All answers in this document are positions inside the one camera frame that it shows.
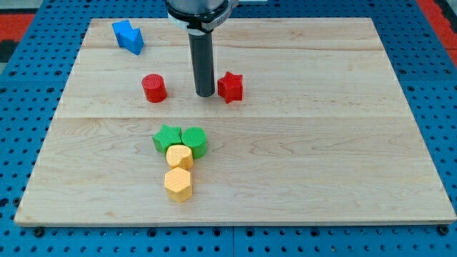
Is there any red star block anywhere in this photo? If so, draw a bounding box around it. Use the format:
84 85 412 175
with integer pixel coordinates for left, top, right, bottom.
217 71 243 104

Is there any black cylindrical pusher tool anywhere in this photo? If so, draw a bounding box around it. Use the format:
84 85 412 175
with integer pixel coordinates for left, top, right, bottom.
189 33 215 97

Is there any green star block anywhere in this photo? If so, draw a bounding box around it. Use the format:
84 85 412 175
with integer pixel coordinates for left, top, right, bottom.
152 124 182 154

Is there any wooden board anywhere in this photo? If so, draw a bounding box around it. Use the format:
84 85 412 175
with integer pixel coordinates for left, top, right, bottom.
15 18 456 227

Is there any green cylinder block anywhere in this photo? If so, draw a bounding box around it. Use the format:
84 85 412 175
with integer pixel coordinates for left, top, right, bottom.
181 126 207 159

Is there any yellow heart block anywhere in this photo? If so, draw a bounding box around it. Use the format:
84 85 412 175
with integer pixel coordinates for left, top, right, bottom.
166 145 194 170

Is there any yellow hexagon block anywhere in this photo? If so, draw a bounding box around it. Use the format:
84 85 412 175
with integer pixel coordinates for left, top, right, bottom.
164 167 193 203

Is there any red cylinder block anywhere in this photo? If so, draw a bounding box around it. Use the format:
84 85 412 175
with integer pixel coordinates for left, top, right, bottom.
141 74 167 103

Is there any blue triangle block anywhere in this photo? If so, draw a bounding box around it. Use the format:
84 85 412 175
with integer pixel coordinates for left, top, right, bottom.
119 29 144 55

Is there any blue cube block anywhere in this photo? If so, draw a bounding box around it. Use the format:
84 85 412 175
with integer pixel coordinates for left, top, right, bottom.
112 20 132 47

